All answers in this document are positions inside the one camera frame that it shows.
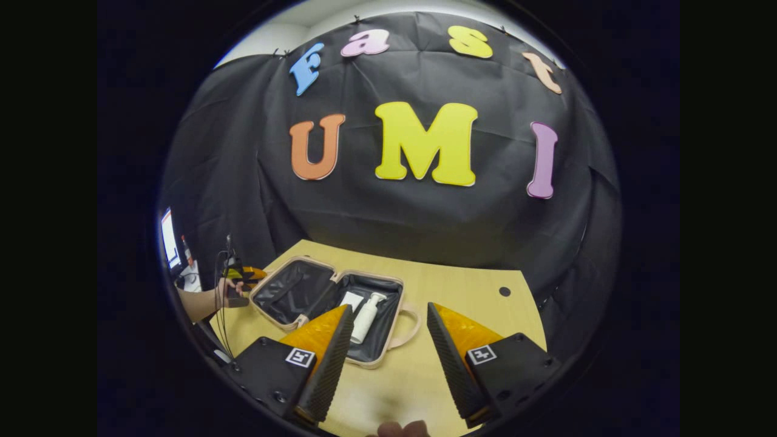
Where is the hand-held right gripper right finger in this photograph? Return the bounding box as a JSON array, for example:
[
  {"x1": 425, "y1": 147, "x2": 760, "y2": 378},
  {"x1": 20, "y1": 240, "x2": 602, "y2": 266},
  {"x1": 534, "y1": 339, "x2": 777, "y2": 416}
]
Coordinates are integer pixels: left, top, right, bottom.
[{"x1": 426, "y1": 302, "x2": 563, "y2": 429}]

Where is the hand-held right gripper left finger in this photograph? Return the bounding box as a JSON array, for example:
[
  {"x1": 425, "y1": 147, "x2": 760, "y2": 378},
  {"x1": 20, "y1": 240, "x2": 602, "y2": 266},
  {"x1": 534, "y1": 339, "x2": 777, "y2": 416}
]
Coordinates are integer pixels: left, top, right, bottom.
[{"x1": 229, "y1": 303, "x2": 356, "y2": 427}]

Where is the white pump bottle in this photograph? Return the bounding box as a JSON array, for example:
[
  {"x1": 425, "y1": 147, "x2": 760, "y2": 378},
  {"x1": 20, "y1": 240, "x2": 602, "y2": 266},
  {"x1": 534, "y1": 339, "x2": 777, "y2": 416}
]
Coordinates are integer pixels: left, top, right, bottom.
[{"x1": 350, "y1": 293, "x2": 387, "y2": 345}]

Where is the computer monitor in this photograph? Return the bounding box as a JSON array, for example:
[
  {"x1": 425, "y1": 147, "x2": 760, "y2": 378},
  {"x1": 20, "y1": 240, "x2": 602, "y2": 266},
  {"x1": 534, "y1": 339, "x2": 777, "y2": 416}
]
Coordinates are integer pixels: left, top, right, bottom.
[{"x1": 160, "y1": 208, "x2": 183, "y2": 271}]

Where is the black backdrop cloth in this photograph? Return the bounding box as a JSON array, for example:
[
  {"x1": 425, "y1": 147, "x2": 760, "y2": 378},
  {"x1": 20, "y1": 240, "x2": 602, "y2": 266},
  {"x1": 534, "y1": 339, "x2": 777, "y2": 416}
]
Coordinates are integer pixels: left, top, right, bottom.
[{"x1": 159, "y1": 11, "x2": 623, "y2": 365}]

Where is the black cable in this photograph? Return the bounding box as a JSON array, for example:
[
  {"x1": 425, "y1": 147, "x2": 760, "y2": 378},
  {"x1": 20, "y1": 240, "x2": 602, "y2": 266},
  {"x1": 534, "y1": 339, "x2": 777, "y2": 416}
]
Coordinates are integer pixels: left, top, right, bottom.
[{"x1": 214, "y1": 234, "x2": 237, "y2": 360}]

